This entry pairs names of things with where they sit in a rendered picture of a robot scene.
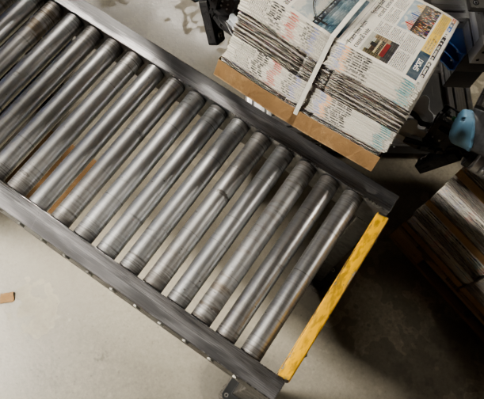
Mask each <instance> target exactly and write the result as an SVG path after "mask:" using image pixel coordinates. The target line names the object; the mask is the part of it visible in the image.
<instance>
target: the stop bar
mask: <svg viewBox="0 0 484 399"><path fill-rule="evenodd" d="M388 220H389V218H388V217H387V216H386V215H384V214H382V213H381V212H377V213H376V215H375V217H374V218H373V220H372V221H371V223H370V224H369V226H368V228H367V229H366V230H365V232H364V234H363V236H362V237H361V239H360V240H359V242H358V243H357V245H356V247H355V249H354V250H353V252H352V253H351V255H350V257H349V258H348V260H347V261H346V263H345V265H344V266H343V268H342V269H341V271H340V272H339V274H338V276H337V278H336V279H335V280H334V282H333V284H332V286H331V287H330V289H329V290H328V292H327V293H326V295H325V297H324V299H323V300H322V301H321V303H320V305H319V306H318V308H317V309H316V311H315V312H314V315H313V316H312V318H311V319H310V321H309V322H308V324H307V326H306V328H305V329H304V330H303V332H302V334H301V335H300V337H299V339H298V340H297V341H296V343H295V345H294V347H293V348H292V350H291V351H290V353H289V354H288V357H287V358H286V360H285V361H284V363H283V364H282V366H281V367H280V369H279V370H278V372H277V373H276V376H277V377H278V378H279V379H281V380H282V381H284V382H286V383H289V382H290V381H291V379H292V377H293V375H294V374H295V372H296V371H297V369H298V367H299V365H300V364H301V362H302V361H303V359H304V357H305V358H306V357H307V353H308V351H309V349H310V348H311V346H312V344H313V343H314V341H315V339H316V338H317V336H318V334H319V333H320V331H321V330H322V328H323V326H324V324H325V323H326V321H327V320H328V318H329V316H330V315H331V314H332V312H333V310H334V308H335V306H336V305H337V303H338V302H339V300H340V299H341V296H342V295H343V294H344V292H345V290H346V288H347V287H348V285H349V284H350V282H351V281H352V279H353V277H354V275H355V274H356V272H357V270H358V269H359V267H360V266H361V264H362V263H363V261H364V259H365V257H366V256H367V255H368V253H369V251H370V249H371V248H372V246H373V245H374V244H375V243H376V242H377V240H376V239H377V237H378V236H379V235H380V233H381V231H382V230H383V228H384V227H385V225H386V223H387V221H388Z"/></svg>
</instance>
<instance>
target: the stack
mask: <svg viewBox="0 0 484 399"><path fill-rule="evenodd" d="M462 171H464V172H465V174H466V175H468V176H469V178H471V179H472V180H473V182H475V183H476V184H477V186H479V187H480V188H481V190H483V191H484V179H482V178H481V177H479V176H477V175H476V174H474V173H472V172H471V171H469V170H468V169H467V168H465V167H463V168H462ZM430 201H431V202H432V203H433V204H434V205H435V206H436V207H437V208H438V209H439V210H440V211H441V212H442V213H443V214H444V215H445V216H446V217H447V218H448V219H449V220H450V221H451V222H452V223H453V224H454V225H455V226H456V227H457V228H458V229H459V230H460V231H461V232H462V233H463V234H464V235H465V236H466V237H467V238H468V239H469V240H470V241H471V243H472V244H473V245H474V246H475V247H476V248H477V249H478V250H479V251H480V252H481V253H482V254H483V255H484V204H483V203H482V202H481V201H480V200H479V199H478V198H477V197H476V196H475V195H474V193H473V192H472V191H471V190H470V189H469V188H468V187H467V186H466V185H465V184H464V183H463V182H462V181H461V180H460V179H459V178H458V177H457V176H456V175H454V176H453V177H452V178H451V179H449V180H448V182H447V183H446V184H445V186H443V187H442V188H441V189H440V190H439V191H437V192H436V194H435V195H434V196H433V197H432V198H431V199H430ZM425 203H426V202H425ZM425 203H424V204H423V205H421V206H420V207H419V208H418V209H417V210H416V211H415V212H414V213H413V215H412V216H411V217H410V218H408V219H407V220H406V223H407V224H408V225H409V226H410V227H411V228H412V230H413V231H414V232H415V233H416V234H417V235H418V236H419V237H420V238H421V239H422V241H423V242H424V243H425V244H426V245H427V246H428V247H429V248H430V249H431V250H432V251H433V252H434V253H435V254H436V255H437V257H438V258H439V259H440V260H441V261H442V262H443V263H444V265H445V266H446V267H447V268H448V269H449V270H450V272H451V273H452V274H453V275H454V276H455V277H456V278H457V280H458V281H460V282H461V284H464V283H465V284H467V285H466V286H465V288H466V289H467V290H468V291H469V292H470V293H471V294H472V295H473V296H474V298H475V299H476V300H477V301H478V302H479V303H480V304H481V305H482V306H483V307H484V265H483V264H482V263H481V262H480V261H479V260H478V259H477V258H476V257H475V256H474V254H473V253H472V252H471V251H470V250H469V249H468V248H467V247H466V246H465V245H464V244H463V243H462V242H461V241H460V240H459V239H458V238H457V237H456V236H455V235H454V234H453V233H452V232H451V231H450V230H449V229H448V228H447V227H446V226H445V225H444V224H443V223H442V222H441V221H440V220H439V219H438V218H437V216H436V215H435V214H434V213H433V212H432V211H431V210H430V209H429V208H428V207H427V206H426V205H425ZM388 237H389V238H390V239H391V240H392V241H393V242H394V243H395V244H396V245H397V247H398V248H399V249H400V250H401V251H402V252H403V253H404V254H405V256H406V257H407V258H408V259H409V260H410V261H411V262H412V264H413V265H414V266H415V267H416V268H417V269H418V270H419V272H420V273H421V274H422V275H423V276H424V277H425V278H426V279H427V280H428V281H429V282H430V283H431V284H432V285H433V287H434V288H435V289H436V290H437V291H438V292H439V293H440V295H441V296H442V297H443V298H444V299H445V300H446V301H447V302H448V304H449V305H450V306H451V307H452V308H453V309H454V310H455V312H456V313H457V314H458V315H459V316H460V317H461V318H462V319H463V320H464V321H465V322H466V323H467V324H468V325H469V326H470V328H471V329H472V330H473V331H474V332H475V333H476V334H477V336H478V337H479V338H480V339H481V340H482V341H483V342H484V328H483V327H482V326H481V325H480V324H479V323H478V322H477V321H476V320H475V319H474V318H473V316H472V315H471V314H470V313H469V312H468V311H467V310H466V309H465V307H464V306H463V305H462V304H461V303H460V302H459V301H458V300H457V298H456V297H455V296H454V295H453V294H452V293H451V292H450V291H449V289H447V288H446V286H445V285H443V284H442V282H441V281H440V280H439V279H438V278H437V277H436V276H435V275H434V274H433V272H432V271H431V270H430V269H429V268H428V267H427V266H426V264H425V263H424V262H423V260H425V262H426V263H427V264H428V265H429V266H430V267H431V268H432V269H433V271H434V272H435V273H436V274H437V275H438V276H439V277H440V278H441V279H442V280H443V281H444V282H445V283H446V284H447V285H448V287H449V288H450V289H451V290H452V291H453V292H454V293H455V294H456V296H457V297H458V298H459V299H460V300H461V301H462V302H463V303H464V305H465V306H466V307H467V308H468V309H469V310H470V311H471V312H472V313H473V315H475V316H476V317H477V319H479V320H480V322H481V323H482V324H483V325H484V316H483V314H482V313H481V312H480V311H479V310H478V309H477V308H476V307H475V306H474V305H473V303H472V302H471V301H470V300H469V299H468V298H467V297H466V296H465V295H464V294H463V293H462V291H461V290H460V289H461V286H460V287H457V286H456V285H455V284H454V283H453V282H452V280H451V279H450V278H449V277H448V276H447V275H446V274H445V273H444V271H443V270H442V269H441V268H440V267H439V266H438V265H437V264H436V262H435V261H434V260H433V259H432V258H431V257H430V256H429V254H428V253H427V252H426V251H425V250H424V249H423V248H422V247H421V246H420V245H419V244H418V243H417V242H416V241H415V240H414V238H413V237H412V236H411V235H410V234H409V233H408V232H407V231H406V229H405V228H404V227H403V226H402V224H401V225H400V226H399V227H398V228H397V229H396V230H395V231H394V232H392V233H391V234H390V235H389V236H388Z"/></svg>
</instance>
